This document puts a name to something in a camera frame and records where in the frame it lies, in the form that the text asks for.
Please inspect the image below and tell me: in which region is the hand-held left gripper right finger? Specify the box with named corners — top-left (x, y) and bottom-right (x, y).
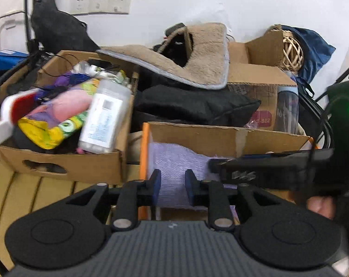
top-left (185, 169), bottom-right (280, 232)

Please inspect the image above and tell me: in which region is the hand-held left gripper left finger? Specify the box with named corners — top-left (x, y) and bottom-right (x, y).
top-left (65, 169), bottom-right (162, 232)

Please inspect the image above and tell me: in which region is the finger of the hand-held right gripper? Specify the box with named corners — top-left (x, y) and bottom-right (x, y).
top-left (208, 149), bottom-right (334, 191)

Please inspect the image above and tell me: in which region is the lavender towel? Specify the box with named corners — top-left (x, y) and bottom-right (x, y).
top-left (149, 142), bottom-right (239, 212)

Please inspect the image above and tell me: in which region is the red cardboard box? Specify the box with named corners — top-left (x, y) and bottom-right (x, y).
top-left (140, 122), bottom-right (319, 226)

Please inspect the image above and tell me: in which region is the person's right hand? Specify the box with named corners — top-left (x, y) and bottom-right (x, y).
top-left (306, 196), bottom-right (337, 220)

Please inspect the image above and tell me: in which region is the blue water bottle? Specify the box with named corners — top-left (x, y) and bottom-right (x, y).
top-left (277, 85), bottom-right (300, 132)

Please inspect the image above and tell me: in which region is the plain open cardboard box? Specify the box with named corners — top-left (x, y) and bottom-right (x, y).
top-left (227, 24), bottom-right (299, 130)

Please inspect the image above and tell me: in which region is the blue cloth bag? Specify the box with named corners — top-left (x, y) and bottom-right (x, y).
top-left (281, 25), bottom-right (336, 85)

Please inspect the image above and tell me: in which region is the wicker ball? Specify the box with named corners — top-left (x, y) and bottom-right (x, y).
top-left (282, 29), bottom-right (304, 72)

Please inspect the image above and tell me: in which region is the pink packet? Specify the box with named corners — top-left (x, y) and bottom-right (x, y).
top-left (27, 91), bottom-right (97, 127)

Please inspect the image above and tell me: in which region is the yellow snack packet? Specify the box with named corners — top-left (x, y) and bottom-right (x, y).
top-left (18, 111), bottom-right (90, 150)

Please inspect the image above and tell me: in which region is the beige fleece mat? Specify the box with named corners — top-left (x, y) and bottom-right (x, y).
top-left (96, 22), bottom-right (230, 90)

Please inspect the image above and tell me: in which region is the white and red plastic bottle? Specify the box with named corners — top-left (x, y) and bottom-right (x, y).
top-left (0, 89), bottom-right (40, 151)

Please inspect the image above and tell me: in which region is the black cloth bag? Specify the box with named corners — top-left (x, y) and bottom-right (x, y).
top-left (31, 0), bottom-right (101, 54)

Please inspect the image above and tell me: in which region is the blue plastic box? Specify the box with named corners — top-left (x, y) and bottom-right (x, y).
top-left (0, 50), bottom-right (30, 67)

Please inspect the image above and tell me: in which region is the folding metal trolley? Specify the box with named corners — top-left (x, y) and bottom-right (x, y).
top-left (0, 0), bottom-right (39, 53)

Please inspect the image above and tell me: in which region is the brown cardboard box with handle holes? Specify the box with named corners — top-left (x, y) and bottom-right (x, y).
top-left (0, 50), bottom-right (139, 185)

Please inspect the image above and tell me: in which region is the white wall socket panel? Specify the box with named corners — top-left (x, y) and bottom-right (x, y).
top-left (70, 0), bottom-right (132, 15)

